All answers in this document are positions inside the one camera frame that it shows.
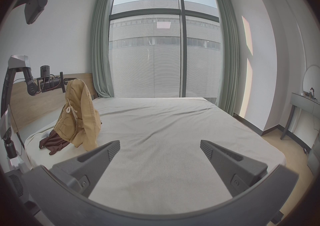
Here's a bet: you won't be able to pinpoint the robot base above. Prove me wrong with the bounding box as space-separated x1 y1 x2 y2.
4 156 38 204

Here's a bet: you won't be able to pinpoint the grey dressing table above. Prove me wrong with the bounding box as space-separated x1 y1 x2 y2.
280 92 320 140

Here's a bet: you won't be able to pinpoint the brown garment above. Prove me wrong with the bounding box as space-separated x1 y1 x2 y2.
39 130 72 156

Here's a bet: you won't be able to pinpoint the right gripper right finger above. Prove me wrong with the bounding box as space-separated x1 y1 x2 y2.
200 140 268 197

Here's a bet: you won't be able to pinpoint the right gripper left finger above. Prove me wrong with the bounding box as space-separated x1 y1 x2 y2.
51 140 121 197

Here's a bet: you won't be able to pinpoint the grey-green curtain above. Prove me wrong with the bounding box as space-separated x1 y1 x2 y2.
211 0 242 115
91 0 115 98

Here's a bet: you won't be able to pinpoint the window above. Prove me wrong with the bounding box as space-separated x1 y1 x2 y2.
108 0 222 105

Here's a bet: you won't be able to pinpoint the tan shorts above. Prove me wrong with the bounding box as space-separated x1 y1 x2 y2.
53 79 102 151

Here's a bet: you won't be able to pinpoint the bed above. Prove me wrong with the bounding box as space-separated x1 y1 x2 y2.
11 72 287 210

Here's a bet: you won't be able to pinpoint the round mirror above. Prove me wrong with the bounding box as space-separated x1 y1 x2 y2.
303 65 320 95

